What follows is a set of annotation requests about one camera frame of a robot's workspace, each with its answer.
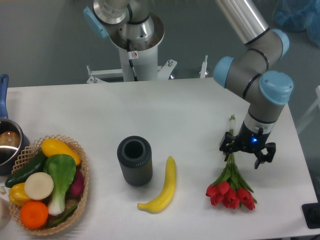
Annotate orange fruit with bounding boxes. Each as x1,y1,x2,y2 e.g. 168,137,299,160
19,200,49,229

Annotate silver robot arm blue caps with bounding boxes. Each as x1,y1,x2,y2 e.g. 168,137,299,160
83,0,294,167

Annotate green bok choy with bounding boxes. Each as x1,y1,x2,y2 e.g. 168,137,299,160
43,154,76,216

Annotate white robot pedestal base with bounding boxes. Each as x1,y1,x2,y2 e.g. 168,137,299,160
86,12,211,85

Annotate blue plastic bag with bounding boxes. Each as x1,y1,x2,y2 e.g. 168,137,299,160
273,0,320,46

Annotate red tulip bouquet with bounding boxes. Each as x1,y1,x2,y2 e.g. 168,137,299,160
205,114,258,211

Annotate yellow squash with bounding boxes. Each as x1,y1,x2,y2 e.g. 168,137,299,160
41,138,82,166

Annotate green cucumber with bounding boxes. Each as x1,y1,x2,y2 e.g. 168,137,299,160
4,150,47,188

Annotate garlic clove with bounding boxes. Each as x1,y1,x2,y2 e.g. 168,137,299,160
0,186,7,195

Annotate dark grey ribbed vase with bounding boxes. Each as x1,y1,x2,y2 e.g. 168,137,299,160
117,135,153,187

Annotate blue handled saucepan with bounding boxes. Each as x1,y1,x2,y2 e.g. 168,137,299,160
0,74,30,176

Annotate yellow bell pepper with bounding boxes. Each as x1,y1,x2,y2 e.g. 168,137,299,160
9,182,32,207

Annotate black device at table corner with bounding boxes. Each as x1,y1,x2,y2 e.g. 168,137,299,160
301,202,320,229

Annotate green chili pepper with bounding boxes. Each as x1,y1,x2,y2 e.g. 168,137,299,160
46,205,78,228

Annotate purple eggplant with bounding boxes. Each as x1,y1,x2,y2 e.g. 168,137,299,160
68,168,85,198

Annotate white metal stand right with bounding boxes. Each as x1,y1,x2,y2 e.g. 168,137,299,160
296,85,320,135

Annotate woven wicker basket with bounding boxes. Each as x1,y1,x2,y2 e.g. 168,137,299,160
9,134,89,236

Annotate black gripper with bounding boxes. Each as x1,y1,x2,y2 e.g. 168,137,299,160
219,121,276,169

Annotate yellow banana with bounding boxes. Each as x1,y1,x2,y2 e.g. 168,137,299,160
137,156,177,214

